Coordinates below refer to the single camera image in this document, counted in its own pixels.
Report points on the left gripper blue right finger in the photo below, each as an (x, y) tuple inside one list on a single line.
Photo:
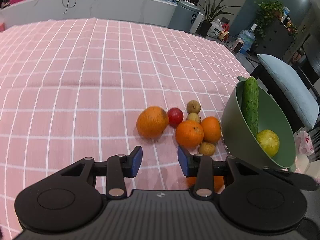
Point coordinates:
[(200, 167)]

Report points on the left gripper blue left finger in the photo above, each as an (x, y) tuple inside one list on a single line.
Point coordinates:
[(122, 166)]

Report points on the small tan longan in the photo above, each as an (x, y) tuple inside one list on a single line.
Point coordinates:
[(193, 106), (194, 117), (207, 149)]

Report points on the orange fruit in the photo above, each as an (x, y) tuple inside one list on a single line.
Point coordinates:
[(189, 134)]

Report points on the orange tangerine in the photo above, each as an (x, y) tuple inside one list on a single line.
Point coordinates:
[(212, 129)]

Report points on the large orange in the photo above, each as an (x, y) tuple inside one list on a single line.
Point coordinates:
[(152, 122)]

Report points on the red tomato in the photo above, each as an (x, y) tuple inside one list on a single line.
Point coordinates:
[(175, 116)]

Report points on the yellow-green lemon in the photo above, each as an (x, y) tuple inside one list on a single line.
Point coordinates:
[(269, 142)]

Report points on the green colander bowl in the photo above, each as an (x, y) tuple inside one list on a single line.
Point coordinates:
[(241, 142)]

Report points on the green cucumber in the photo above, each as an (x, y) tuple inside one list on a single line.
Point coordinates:
[(250, 104)]

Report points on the pink checkered tablecloth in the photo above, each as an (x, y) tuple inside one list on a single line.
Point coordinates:
[(75, 88)]

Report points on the light blue cushioned bench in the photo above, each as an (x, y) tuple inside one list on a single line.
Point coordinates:
[(282, 81)]

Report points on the white plastic bag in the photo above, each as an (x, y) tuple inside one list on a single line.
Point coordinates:
[(215, 29)]

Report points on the blue water jug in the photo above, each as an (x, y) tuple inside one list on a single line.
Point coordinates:
[(248, 38)]

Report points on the grey trash bin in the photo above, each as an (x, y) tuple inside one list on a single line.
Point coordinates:
[(184, 16)]

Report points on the potted long-leaf plant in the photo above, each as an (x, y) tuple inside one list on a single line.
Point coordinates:
[(211, 11)]

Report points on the white TV console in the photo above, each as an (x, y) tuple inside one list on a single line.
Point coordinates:
[(154, 12)]

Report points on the green leafy plant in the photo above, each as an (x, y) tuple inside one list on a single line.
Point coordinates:
[(267, 12)]

